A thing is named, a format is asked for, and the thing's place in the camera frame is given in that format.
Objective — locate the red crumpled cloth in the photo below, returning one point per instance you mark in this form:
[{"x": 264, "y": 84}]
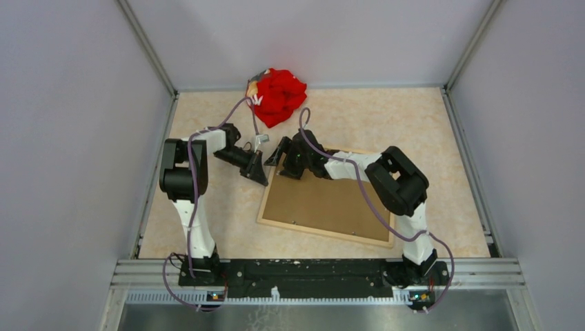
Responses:
[{"x": 275, "y": 95}]

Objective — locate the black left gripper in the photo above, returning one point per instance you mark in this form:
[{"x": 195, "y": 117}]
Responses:
[{"x": 255, "y": 159}]

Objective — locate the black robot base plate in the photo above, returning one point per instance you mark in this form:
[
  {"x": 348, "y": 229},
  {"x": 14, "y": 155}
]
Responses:
[{"x": 237, "y": 271}]

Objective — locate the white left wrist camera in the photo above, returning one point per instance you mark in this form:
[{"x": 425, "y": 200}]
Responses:
[{"x": 258, "y": 140}]

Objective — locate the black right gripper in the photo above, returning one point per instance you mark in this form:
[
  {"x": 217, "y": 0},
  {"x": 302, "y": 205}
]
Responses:
[{"x": 288, "y": 147}]

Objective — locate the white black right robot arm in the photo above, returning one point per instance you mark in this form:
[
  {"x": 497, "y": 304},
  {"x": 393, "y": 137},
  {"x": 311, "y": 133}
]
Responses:
[{"x": 355, "y": 196}]

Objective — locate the aluminium rail front edge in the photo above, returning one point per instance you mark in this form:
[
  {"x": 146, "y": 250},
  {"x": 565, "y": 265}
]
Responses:
[{"x": 155, "y": 281}]

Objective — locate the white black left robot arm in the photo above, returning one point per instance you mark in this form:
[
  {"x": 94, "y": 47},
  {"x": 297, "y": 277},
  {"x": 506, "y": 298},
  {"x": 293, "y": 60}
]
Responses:
[{"x": 184, "y": 178}]

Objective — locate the light wooden picture frame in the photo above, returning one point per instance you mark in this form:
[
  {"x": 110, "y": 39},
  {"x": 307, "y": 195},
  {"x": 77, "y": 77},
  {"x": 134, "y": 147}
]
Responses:
[{"x": 326, "y": 201}]

